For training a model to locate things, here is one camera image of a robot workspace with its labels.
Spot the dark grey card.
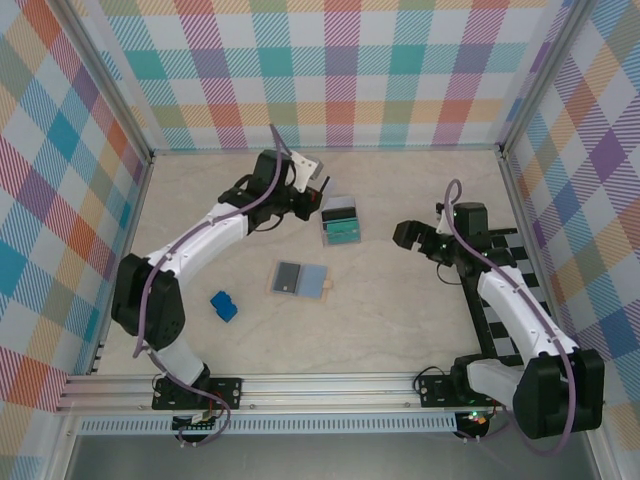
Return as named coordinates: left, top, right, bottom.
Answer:
left=276, top=262, right=301, bottom=294

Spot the clear acrylic card stand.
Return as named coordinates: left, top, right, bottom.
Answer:
left=318, top=195, right=363, bottom=248

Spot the teal credit card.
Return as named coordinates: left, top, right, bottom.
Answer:
left=322, top=218, right=359, bottom=236

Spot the black white checkerboard board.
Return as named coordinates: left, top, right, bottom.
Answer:
left=459, top=227, right=556, bottom=359

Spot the blue plastic block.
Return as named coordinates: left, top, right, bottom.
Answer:
left=209, top=291, right=239, bottom=324

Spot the circuit board with lit LEDs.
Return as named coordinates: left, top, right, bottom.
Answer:
left=462, top=408, right=494, bottom=430

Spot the grey metal panel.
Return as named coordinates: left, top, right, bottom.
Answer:
left=64, top=429, right=601, bottom=480

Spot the small green circuit board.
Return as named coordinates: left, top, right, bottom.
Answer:
left=172, top=412, right=222, bottom=434

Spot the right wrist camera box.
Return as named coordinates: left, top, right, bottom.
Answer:
left=433, top=202, right=455, bottom=236

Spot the aluminium frame rail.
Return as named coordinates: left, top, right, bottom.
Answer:
left=88, top=154, right=155, bottom=376
left=149, top=144, right=504, bottom=155
left=497, top=149, right=581, bottom=371

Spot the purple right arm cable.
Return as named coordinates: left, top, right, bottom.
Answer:
left=444, top=178, right=576, bottom=456

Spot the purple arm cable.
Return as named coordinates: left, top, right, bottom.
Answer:
left=132, top=123, right=294, bottom=448
left=444, top=178, right=576, bottom=456

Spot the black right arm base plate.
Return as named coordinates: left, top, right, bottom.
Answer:
left=415, top=373, right=510, bottom=409

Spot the aluminium frame post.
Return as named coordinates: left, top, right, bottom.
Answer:
left=58, top=0, right=154, bottom=161
left=497, top=0, right=596, bottom=159

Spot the aluminium mounting rail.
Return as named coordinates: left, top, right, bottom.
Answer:
left=54, top=369, right=609, bottom=414

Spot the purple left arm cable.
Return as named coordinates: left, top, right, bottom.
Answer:
left=132, top=123, right=294, bottom=448

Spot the white slotted cable duct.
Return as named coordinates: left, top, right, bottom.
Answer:
left=78, top=412, right=459, bottom=435

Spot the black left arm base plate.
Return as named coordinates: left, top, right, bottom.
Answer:
left=152, top=377, right=244, bottom=411

